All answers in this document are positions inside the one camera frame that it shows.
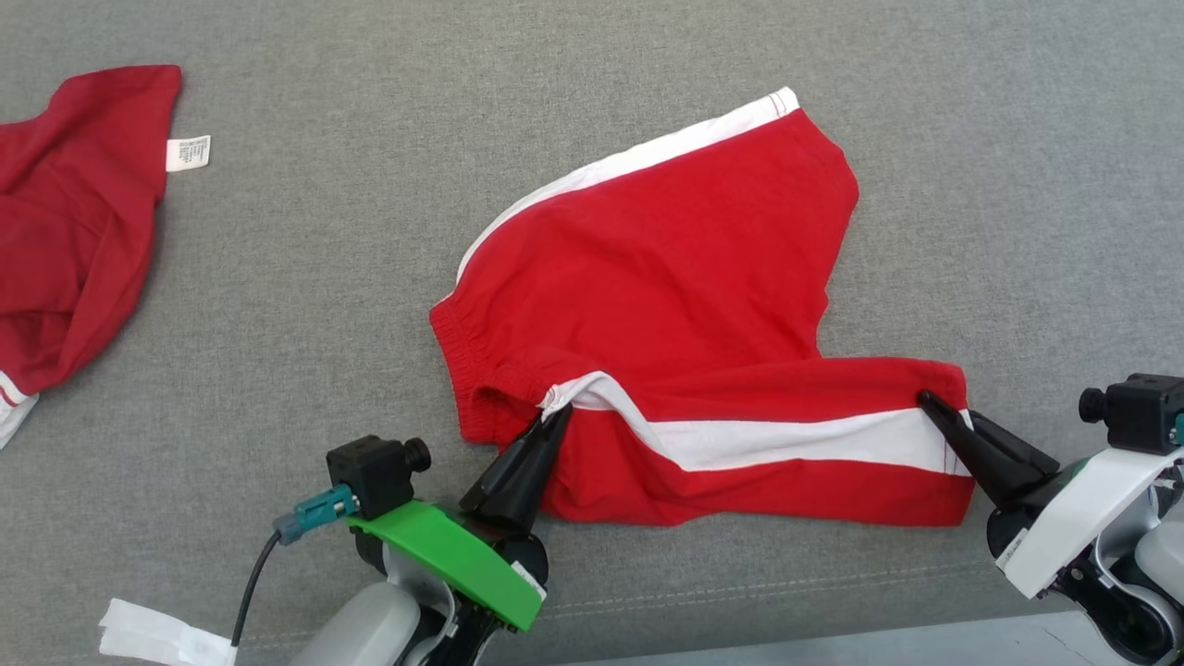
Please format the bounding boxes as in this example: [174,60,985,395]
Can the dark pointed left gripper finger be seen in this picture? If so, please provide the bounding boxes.
[460,407,563,524]
[504,407,575,537]

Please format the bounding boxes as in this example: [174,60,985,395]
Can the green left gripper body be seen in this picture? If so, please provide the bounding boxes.
[347,499,550,635]

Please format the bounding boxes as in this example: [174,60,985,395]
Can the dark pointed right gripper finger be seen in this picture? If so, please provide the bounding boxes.
[917,389,1051,512]
[967,410,1061,482]

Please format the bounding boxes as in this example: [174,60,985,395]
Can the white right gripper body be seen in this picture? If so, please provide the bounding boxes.
[984,447,1184,600]

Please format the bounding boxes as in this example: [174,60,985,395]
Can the red shorts white stripe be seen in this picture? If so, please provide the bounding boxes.
[429,86,978,528]

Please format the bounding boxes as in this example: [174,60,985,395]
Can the red jersey white sleeves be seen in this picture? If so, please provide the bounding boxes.
[0,64,213,452]

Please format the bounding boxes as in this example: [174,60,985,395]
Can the grey fabric sofa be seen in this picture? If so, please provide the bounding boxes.
[0,0,1184,666]

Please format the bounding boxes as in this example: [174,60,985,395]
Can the white tape cable tag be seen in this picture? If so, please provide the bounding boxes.
[98,598,238,666]

